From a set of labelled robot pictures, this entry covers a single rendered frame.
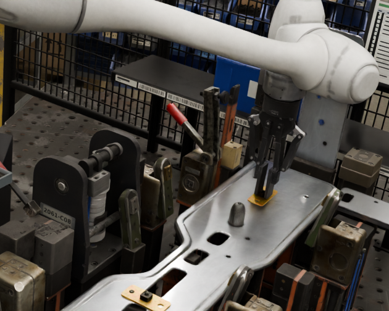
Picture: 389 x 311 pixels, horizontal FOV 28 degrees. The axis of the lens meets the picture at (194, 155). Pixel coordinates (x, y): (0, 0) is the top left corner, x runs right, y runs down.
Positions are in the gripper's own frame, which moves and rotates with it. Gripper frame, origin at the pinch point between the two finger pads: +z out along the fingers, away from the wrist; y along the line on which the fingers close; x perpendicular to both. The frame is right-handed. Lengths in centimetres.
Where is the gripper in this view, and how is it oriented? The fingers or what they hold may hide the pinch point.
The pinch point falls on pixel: (265, 180)
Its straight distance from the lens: 169.7
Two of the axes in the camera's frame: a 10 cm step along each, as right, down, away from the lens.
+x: 5.0, -3.2, 8.0
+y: 8.5, 3.3, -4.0
